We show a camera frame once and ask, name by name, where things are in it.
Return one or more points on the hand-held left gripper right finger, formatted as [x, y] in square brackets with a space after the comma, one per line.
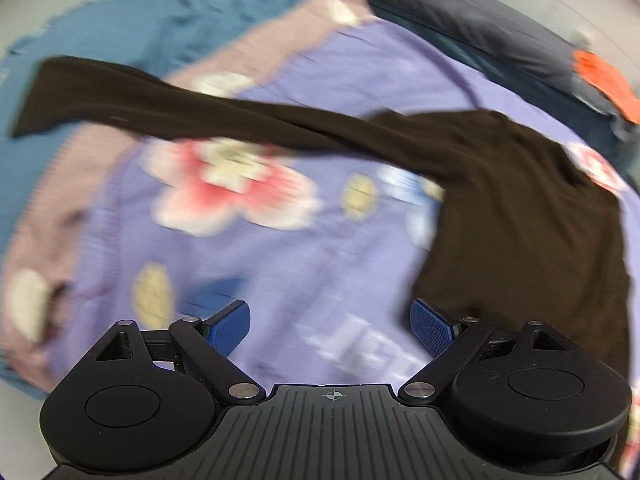
[430, 328]

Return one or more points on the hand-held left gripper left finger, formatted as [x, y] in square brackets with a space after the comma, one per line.
[231, 329]

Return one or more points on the dark brown long-sleeve shirt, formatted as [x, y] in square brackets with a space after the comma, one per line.
[500, 210]

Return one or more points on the purple floral blanket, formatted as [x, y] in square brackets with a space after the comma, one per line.
[300, 270]

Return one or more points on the dark teal duvet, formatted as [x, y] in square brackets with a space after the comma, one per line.
[525, 85]

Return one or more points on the grey folded cloth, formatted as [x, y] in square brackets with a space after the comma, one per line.
[597, 100]

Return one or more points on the orange cloth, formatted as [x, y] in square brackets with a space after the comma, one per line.
[607, 82]

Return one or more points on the dark grey blanket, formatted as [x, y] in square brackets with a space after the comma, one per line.
[450, 10]

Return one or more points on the teal bed sheet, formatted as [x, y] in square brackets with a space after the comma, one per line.
[125, 25]

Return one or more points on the small white object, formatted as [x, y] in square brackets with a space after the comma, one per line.
[582, 40]

